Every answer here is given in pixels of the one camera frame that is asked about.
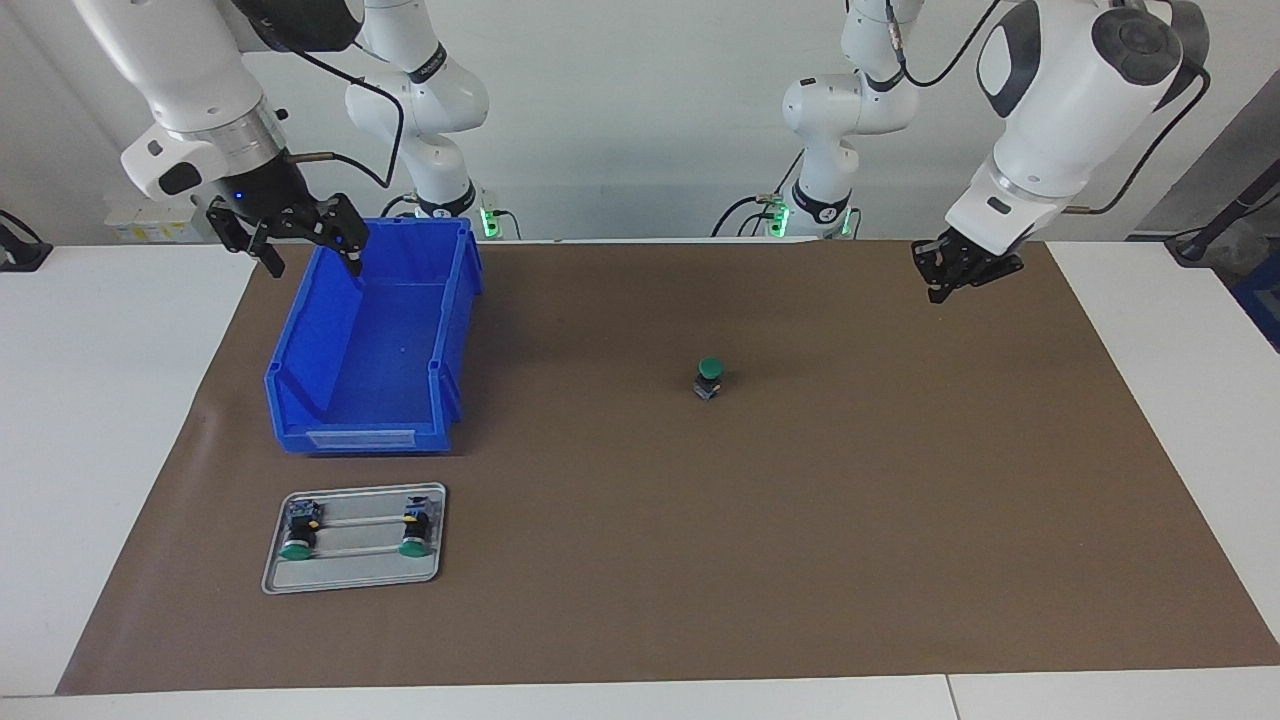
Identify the blue plastic storage bin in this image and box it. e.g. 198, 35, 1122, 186
264, 217, 485, 456

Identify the black stand pole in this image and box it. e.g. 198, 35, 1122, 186
1165, 160, 1280, 266

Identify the blue crate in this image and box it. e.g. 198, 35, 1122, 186
1232, 250, 1280, 353

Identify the black clamp mount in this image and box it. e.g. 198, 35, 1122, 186
0, 210, 53, 273

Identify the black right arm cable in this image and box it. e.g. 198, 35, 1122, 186
262, 10, 406, 191

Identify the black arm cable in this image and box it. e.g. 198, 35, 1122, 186
885, 0, 1211, 216
262, 10, 406, 191

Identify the white wall socket box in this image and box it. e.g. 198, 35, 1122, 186
105, 195, 213, 244

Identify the black base cable bundle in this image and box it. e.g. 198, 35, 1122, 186
712, 150, 806, 238

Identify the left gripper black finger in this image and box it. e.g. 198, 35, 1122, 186
912, 238, 951, 304
950, 258, 1021, 293

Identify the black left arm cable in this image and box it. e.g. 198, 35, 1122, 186
885, 0, 1211, 216

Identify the silver metal tray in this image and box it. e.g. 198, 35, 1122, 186
262, 482, 448, 595

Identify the brown table mat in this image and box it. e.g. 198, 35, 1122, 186
55, 238, 1280, 696

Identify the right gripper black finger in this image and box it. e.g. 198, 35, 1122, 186
207, 200, 286, 279
312, 195, 369, 278

